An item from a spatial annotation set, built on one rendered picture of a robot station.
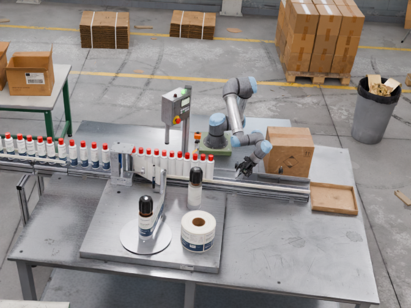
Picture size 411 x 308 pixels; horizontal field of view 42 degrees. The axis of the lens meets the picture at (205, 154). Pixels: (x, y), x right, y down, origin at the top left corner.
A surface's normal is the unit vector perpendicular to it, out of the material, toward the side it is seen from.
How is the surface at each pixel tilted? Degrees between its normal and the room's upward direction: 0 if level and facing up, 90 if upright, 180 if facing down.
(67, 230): 0
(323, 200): 0
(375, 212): 0
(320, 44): 90
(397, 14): 90
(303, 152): 90
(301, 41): 90
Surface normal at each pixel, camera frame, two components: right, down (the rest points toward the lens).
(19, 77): 0.11, 0.60
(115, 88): 0.07, -0.81
